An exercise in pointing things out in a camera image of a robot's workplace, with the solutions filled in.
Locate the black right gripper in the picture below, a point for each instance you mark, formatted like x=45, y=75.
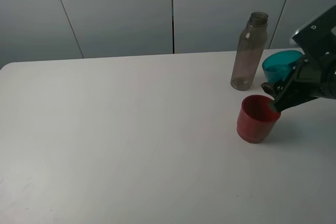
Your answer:
x=306, y=81

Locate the teal transparent plastic cup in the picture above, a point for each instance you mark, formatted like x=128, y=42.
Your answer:
x=278, y=66

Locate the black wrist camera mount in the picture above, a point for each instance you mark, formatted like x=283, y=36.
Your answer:
x=317, y=37

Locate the red plastic cup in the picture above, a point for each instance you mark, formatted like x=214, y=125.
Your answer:
x=256, y=119

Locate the grey transparent water bottle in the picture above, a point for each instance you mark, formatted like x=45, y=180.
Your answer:
x=249, y=51

